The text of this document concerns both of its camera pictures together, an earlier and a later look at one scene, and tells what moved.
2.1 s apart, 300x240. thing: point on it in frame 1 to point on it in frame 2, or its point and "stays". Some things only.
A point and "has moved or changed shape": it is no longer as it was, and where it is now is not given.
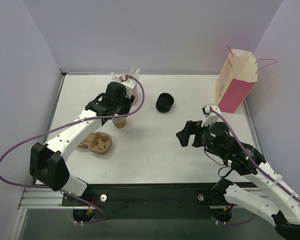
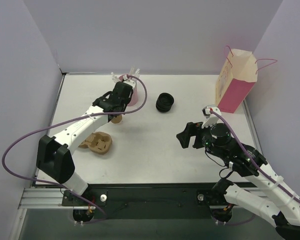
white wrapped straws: [131, 72] stays
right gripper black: [196, 135] stays
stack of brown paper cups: [119, 122] has moved or changed shape
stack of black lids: [164, 102] stays
